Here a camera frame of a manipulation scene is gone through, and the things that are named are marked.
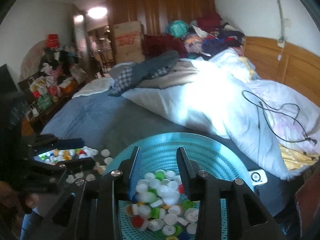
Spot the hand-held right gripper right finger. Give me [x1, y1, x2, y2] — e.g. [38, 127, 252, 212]
[176, 147, 283, 240]

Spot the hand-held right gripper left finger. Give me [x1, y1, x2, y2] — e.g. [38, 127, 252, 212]
[37, 146, 142, 240]

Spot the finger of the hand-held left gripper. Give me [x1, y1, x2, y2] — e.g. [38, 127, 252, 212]
[31, 134, 85, 155]
[32, 156, 97, 174]

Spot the heap of white bottle caps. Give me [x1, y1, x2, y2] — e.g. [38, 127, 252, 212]
[125, 169, 200, 240]

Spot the teal plastic basket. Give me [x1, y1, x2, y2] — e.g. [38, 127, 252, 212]
[101, 132, 258, 240]

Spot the pile of mixed bottle caps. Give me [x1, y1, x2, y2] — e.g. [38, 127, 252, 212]
[37, 146, 114, 183]

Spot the person's left hand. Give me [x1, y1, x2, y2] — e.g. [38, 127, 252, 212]
[0, 181, 40, 214]

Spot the white lace cloth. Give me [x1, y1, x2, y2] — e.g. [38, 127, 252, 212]
[72, 77, 113, 98]

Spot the pile of bags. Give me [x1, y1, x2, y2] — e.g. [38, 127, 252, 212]
[19, 34, 88, 110]

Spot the person's blue jeans leg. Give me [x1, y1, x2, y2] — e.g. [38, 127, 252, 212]
[20, 205, 50, 240]

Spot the white device with round mark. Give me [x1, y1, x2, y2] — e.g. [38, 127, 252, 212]
[249, 169, 268, 186]

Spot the white duvet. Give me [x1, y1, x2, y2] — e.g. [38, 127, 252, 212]
[122, 47, 320, 180]

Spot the white arched wicker headboard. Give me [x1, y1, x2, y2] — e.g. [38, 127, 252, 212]
[20, 42, 48, 80]

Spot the plaid shirt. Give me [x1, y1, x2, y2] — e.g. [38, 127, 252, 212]
[110, 50, 180, 97]

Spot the wooden chair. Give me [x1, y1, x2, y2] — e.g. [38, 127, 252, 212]
[96, 49, 113, 75]

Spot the yellow patterned sheet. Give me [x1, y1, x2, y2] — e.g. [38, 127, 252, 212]
[279, 144, 320, 173]

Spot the cardboard box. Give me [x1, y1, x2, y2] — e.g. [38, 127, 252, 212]
[114, 21, 145, 63]

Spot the brown wooden furniture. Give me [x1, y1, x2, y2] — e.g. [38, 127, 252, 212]
[295, 170, 320, 240]

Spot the ceiling lamp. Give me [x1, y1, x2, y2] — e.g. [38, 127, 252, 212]
[87, 6, 108, 19]

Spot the pile of clothes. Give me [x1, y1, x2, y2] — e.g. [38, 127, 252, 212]
[142, 14, 245, 58]

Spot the wooden headboard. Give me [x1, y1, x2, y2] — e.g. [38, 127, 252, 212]
[244, 36, 320, 108]

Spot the wooden wardrobe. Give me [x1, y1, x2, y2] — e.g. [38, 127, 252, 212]
[106, 0, 217, 37]

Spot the black cable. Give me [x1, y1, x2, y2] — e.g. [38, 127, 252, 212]
[241, 90, 318, 145]

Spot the wall cable conduit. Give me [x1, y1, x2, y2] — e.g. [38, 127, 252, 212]
[269, 0, 287, 43]

